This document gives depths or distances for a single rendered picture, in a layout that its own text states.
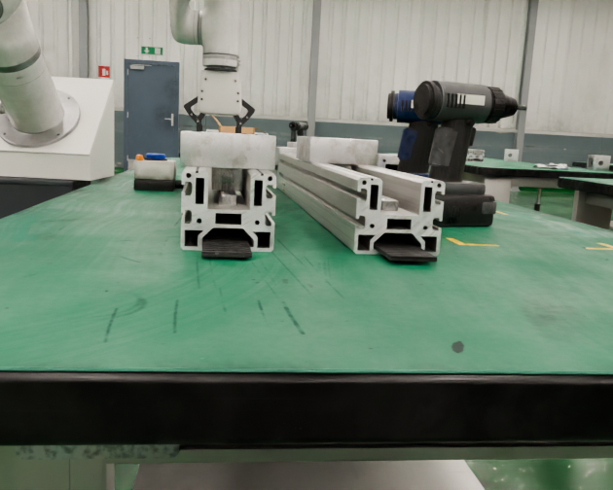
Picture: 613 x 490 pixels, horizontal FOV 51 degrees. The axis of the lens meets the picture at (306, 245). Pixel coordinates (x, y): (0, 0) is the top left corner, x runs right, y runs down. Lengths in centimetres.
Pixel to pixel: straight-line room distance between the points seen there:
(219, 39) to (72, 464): 116
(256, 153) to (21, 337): 41
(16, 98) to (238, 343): 119
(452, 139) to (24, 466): 75
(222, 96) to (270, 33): 1106
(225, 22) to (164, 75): 1098
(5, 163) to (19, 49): 28
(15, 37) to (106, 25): 1130
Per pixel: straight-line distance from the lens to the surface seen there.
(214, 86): 152
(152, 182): 133
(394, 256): 66
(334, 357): 38
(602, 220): 308
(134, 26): 1267
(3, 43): 145
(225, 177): 77
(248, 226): 69
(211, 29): 152
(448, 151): 101
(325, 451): 48
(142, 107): 1250
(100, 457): 48
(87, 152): 153
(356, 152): 103
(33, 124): 158
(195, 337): 41
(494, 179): 384
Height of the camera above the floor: 91
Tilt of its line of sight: 10 degrees down
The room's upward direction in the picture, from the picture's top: 3 degrees clockwise
